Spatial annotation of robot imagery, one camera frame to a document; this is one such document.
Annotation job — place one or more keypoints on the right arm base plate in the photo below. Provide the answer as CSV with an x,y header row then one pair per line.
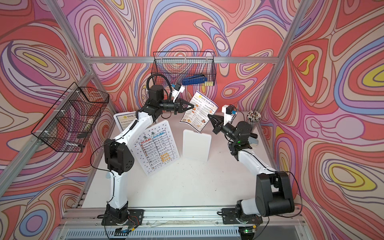
x,y
232,216

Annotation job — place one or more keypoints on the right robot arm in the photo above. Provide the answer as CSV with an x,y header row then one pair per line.
x,y
274,194

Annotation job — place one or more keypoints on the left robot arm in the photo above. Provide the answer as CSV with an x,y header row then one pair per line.
x,y
119,151

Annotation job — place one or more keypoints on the black wire basket wall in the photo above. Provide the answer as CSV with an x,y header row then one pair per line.
x,y
177,65
69,123

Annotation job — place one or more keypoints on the blue stapler in basket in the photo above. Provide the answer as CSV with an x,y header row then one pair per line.
x,y
194,80

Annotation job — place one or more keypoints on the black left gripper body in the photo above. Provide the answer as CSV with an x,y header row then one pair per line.
x,y
175,107

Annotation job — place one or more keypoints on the Dim Sum Inn menu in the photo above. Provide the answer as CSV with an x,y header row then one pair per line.
x,y
125,120

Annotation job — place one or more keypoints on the white board front panel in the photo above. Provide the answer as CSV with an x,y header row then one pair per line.
x,y
121,114

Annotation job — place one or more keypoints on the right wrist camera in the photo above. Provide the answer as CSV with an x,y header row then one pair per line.
x,y
230,113

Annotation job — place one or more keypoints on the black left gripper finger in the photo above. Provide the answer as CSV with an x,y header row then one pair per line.
x,y
184,105
180,110

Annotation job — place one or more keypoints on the white board panel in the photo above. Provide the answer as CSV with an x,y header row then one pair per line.
x,y
121,114
138,153
196,146

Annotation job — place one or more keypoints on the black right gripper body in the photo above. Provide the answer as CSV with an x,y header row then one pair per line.
x,y
228,129

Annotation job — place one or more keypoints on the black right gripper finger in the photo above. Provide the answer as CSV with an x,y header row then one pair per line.
x,y
217,125
216,118

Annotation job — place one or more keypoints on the hand-drawn colourful menu sheet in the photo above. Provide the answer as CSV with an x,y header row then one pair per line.
x,y
157,150

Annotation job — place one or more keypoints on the black wire basket left wall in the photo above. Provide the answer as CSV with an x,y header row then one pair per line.
x,y
69,123

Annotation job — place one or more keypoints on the yellow item in basket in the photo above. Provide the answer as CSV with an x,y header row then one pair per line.
x,y
208,84

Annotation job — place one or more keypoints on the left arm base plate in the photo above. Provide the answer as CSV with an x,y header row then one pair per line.
x,y
129,217

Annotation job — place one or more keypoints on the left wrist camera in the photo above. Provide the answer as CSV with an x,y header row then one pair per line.
x,y
177,90

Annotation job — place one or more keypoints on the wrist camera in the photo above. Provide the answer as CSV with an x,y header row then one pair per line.
x,y
177,90
230,113

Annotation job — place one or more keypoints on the black wire basket back wall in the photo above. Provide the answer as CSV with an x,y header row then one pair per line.
x,y
177,65

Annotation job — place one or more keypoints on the clear pencil holder cup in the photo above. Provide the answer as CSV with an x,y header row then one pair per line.
x,y
253,117

